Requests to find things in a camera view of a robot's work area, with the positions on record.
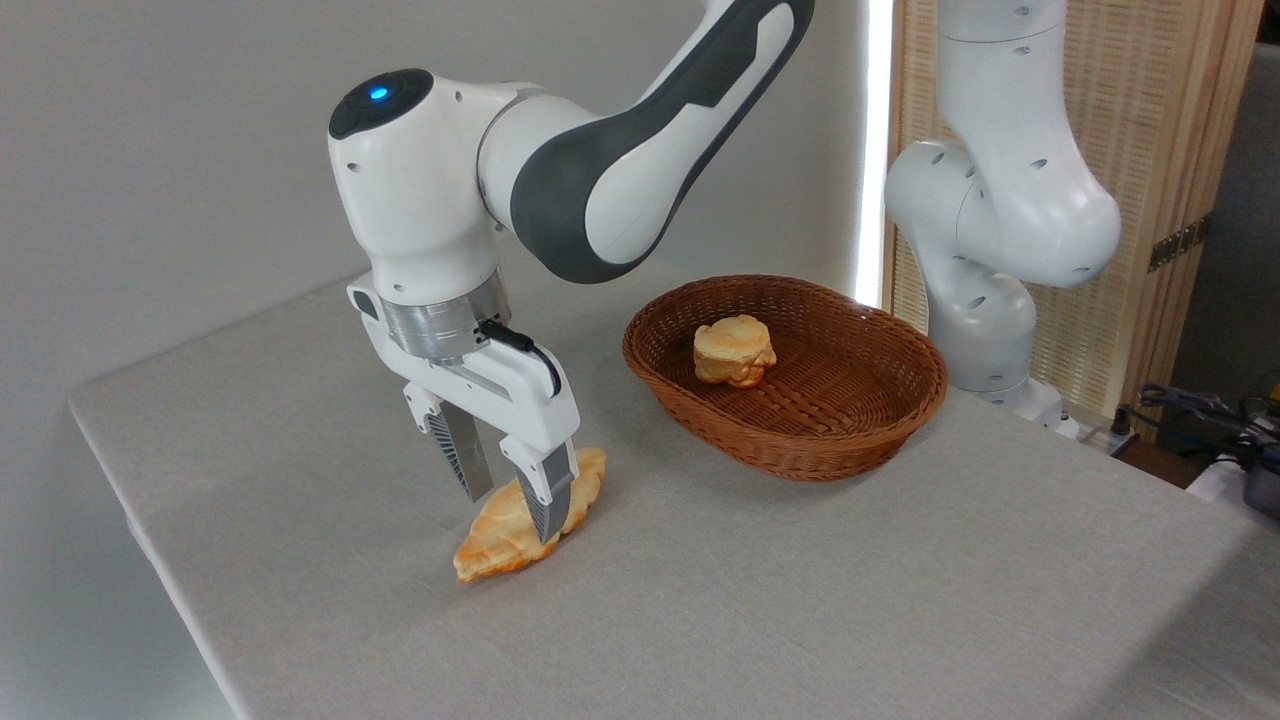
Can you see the dark metal screen hinge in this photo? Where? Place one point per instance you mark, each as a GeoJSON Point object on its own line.
{"type": "Point", "coordinates": [1180, 243]}

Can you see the brown wicker basket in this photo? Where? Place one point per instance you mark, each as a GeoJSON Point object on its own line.
{"type": "Point", "coordinates": [850, 420]}

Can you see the grey tablecloth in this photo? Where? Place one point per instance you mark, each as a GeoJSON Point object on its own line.
{"type": "Point", "coordinates": [700, 620]}

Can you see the wooden folding screen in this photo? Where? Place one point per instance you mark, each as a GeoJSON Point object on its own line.
{"type": "Point", "coordinates": [1160, 120]}

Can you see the round bread roll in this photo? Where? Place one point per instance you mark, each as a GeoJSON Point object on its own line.
{"type": "Point", "coordinates": [735, 350]}

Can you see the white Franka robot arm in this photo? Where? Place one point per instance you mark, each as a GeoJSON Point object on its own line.
{"type": "Point", "coordinates": [1010, 200]}

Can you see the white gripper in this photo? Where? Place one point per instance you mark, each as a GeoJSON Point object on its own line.
{"type": "Point", "coordinates": [510, 395]}

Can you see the long braided bread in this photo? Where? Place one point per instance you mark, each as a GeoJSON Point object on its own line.
{"type": "Point", "coordinates": [495, 545]}

